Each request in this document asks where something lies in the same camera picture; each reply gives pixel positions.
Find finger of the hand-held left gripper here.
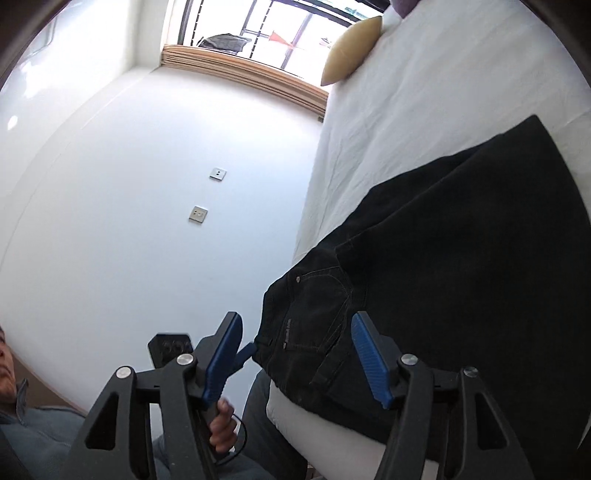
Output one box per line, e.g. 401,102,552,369
226,342,256,372

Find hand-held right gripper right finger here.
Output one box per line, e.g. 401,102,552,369
351,311,539,480

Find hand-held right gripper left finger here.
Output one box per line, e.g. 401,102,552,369
65,311,244,480

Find black pants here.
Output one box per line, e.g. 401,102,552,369
253,115,591,455

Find person's left hand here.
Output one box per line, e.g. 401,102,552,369
209,399,238,453

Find person's leg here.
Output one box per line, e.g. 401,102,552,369
217,369,309,480

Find bed with white sheet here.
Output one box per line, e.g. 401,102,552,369
265,0,591,480

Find beige curtain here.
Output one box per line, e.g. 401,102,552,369
160,44,329,114

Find grey hanging garment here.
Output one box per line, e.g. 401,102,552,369
196,33,250,56

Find yellow pillow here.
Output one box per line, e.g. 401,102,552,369
321,15,384,87

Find balcony railing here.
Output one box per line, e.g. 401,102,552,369
238,0,324,70

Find purple pillow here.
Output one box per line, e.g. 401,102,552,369
390,0,422,19

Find black cable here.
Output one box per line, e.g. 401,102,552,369
215,413,249,466

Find black balcony door frame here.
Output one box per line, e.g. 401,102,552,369
177,0,375,47

